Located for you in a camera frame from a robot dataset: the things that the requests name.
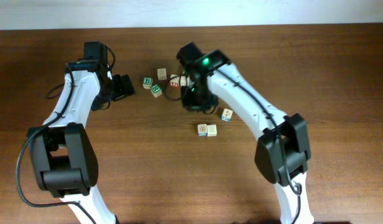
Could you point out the wooden block green V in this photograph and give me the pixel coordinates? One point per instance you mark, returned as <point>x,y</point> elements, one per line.
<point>183,81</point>

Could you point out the wooden block red M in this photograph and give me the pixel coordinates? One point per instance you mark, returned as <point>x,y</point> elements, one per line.
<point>226,115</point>

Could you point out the wooden block green B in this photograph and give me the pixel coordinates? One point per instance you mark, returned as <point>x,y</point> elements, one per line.
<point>147,82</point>

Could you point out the plain wooden block red side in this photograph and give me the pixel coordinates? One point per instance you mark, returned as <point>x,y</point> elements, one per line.
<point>161,74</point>

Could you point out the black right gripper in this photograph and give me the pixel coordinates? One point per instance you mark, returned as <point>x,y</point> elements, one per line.
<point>198,101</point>

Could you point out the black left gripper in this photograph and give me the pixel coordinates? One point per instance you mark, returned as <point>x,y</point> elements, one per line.
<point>122,87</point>

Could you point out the wooden block red Y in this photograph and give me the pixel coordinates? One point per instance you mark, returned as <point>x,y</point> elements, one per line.
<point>202,129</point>

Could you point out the wooden block red U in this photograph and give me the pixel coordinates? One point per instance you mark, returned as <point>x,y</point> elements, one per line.
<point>174,80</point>

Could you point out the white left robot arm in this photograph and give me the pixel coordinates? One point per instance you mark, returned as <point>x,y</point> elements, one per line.
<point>62,156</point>

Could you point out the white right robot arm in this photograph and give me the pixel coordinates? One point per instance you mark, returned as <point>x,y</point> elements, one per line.
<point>283,147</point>

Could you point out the wooden block green R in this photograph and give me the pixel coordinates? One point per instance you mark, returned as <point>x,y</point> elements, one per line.
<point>156,90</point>

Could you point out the wooden block yellow J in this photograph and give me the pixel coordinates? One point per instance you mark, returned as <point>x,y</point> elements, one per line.
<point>211,130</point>

